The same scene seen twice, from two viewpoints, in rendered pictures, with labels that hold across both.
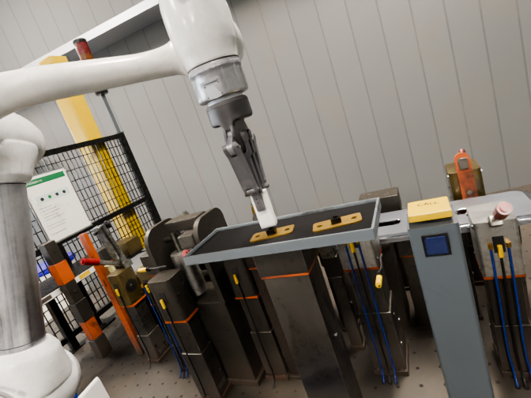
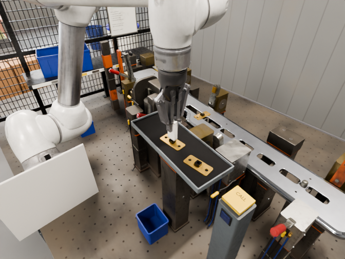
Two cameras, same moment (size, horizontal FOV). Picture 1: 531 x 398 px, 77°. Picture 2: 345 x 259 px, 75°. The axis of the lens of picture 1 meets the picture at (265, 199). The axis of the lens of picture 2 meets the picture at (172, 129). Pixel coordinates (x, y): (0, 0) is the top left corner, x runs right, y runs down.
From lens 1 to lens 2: 0.38 m
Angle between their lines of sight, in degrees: 35
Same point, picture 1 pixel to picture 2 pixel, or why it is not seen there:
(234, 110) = (168, 80)
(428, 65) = not seen: outside the picture
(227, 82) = (168, 65)
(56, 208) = (120, 14)
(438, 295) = (217, 230)
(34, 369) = (69, 117)
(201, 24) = (162, 25)
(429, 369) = not seen: hidden behind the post
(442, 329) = (213, 239)
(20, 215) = (77, 45)
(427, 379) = not seen: hidden behind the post
